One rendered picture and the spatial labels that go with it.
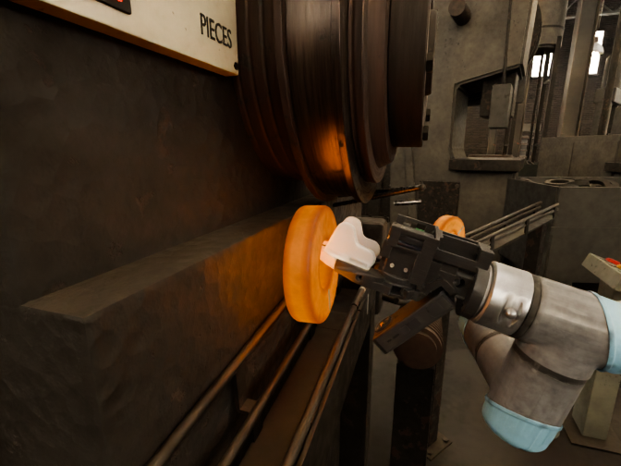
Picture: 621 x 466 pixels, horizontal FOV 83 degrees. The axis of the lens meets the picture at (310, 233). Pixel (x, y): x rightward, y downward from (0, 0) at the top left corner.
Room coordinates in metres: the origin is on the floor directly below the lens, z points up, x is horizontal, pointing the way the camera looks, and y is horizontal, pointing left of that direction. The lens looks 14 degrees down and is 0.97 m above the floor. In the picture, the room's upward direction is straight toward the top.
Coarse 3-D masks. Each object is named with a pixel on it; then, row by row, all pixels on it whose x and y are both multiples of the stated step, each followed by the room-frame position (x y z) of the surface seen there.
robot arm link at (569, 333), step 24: (552, 288) 0.34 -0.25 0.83; (576, 288) 0.35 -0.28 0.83; (528, 312) 0.35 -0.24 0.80; (552, 312) 0.33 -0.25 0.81; (576, 312) 0.32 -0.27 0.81; (600, 312) 0.32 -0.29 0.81; (528, 336) 0.33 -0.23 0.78; (552, 336) 0.32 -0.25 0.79; (576, 336) 0.32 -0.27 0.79; (600, 336) 0.31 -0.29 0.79; (552, 360) 0.32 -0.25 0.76; (576, 360) 0.31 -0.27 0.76; (600, 360) 0.31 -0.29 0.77
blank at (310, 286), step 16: (304, 208) 0.43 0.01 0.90; (320, 208) 0.43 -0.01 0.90; (304, 224) 0.40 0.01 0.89; (320, 224) 0.41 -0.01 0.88; (288, 240) 0.39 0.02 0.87; (304, 240) 0.38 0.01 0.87; (320, 240) 0.41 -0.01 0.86; (288, 256) 0.38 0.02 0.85; (304, 256) 0.37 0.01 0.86; (288, 272) 0.37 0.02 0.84; (304, 272) 0.37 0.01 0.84; (320, 272) 0.46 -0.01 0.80; (336, 272) 0.49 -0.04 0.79; (288, 288) 0.37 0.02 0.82; (304, 288) 0.37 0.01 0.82; (320, 288) 0.40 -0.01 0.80; (288, 304) 0.38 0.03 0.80; (304, 304) 0.37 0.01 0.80; (320, 304) 0.40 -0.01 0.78; (304, 320) 0.39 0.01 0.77; (320, 320) 0.40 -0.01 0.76
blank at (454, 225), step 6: (444, 216) 0.99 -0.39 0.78; (450, 216) 0.99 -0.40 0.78; (456, 216) 1.00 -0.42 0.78; (438, 222) 0.98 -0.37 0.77; (444, 222) 0.96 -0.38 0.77; (450, 222) 0.98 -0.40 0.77; (456, 222) 0.99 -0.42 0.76; (462, 222) 1.02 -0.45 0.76; (444, 228) 0.96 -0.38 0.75; (450, 228) 0.98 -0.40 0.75; (456, 228) 1.00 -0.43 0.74; (462, 228) 1.02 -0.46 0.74; (456, 234) 1.00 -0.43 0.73; (462, 234) 1.02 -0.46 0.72
